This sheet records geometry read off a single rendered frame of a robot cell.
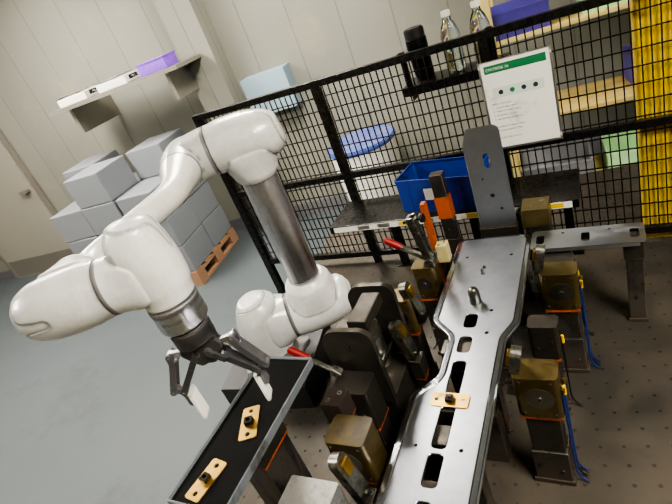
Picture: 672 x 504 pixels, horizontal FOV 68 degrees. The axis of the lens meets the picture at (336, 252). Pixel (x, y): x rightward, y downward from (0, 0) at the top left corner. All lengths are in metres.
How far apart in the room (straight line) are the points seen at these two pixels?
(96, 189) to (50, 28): 1.68
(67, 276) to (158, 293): 0.14
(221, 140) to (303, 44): 3.12
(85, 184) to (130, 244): 3.77
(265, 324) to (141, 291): 0.81
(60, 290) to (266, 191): 0.66
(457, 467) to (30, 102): 5.53
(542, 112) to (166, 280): 1.37
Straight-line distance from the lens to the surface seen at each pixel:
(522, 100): 1.81
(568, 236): 1.58
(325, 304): 1.57
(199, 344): 0.90
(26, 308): 0.92
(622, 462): 1.41
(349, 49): 4.27
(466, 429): 1.10
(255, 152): 1.30
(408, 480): 1.06
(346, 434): 1.06
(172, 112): 5.06
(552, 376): 1.10
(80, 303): 0.87
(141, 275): 0.82
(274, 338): 1.62
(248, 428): 1.06
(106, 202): 4.54
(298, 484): 0.99
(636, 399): 1.52
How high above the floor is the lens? 1.85
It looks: 27 degrees down
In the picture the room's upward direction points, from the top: 22 degrees counter-clockwise
